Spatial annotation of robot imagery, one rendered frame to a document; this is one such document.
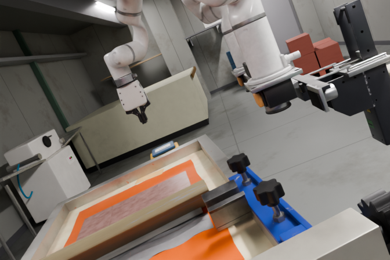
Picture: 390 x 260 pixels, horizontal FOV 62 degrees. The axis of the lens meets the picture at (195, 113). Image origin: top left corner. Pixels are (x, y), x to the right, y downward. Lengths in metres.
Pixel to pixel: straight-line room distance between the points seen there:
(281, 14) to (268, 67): 8.11
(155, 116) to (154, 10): 3.27
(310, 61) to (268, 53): 4.99
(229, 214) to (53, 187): 4.03
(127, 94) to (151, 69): 7.62
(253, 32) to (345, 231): 0.58
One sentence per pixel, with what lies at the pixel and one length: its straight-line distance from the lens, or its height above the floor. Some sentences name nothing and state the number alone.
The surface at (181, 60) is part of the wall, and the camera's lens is 8.09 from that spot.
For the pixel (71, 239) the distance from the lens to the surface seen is 1.01.
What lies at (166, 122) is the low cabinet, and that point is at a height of 0.32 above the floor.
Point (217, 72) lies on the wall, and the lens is 8.80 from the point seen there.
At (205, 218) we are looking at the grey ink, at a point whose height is 0.96.
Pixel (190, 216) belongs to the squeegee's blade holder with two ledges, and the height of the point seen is 0.97.
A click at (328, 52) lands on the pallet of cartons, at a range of 5.87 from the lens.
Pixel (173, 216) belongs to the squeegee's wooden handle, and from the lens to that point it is 0.72.
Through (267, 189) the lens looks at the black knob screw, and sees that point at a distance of 0.50.
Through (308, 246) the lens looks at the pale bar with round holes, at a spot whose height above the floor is 1.04.
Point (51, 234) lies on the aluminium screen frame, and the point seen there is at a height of 0.97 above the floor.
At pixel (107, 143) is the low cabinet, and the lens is 6.04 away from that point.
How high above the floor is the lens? 1.29
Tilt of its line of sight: 10 degrees down
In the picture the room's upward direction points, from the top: 24 degrees counter-clockwise
